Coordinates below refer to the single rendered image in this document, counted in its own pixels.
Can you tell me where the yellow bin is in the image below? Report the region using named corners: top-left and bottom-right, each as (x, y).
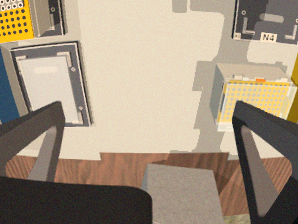
top-left (287, 53), bottom-right (298, 124)

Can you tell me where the blue open-top bin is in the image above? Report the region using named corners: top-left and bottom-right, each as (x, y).
top-left (0, 48), bottom-right (20, 124)

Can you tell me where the white flat mat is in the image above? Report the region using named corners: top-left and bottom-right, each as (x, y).
top-left (0, 0), bottom-right (298, 160)

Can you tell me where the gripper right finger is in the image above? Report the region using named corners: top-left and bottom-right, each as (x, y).
top-left (232, 100), bottom-right (298, 224)

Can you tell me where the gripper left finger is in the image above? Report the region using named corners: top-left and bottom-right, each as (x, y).
top-left (0, 101), bottom-right (66, 182)

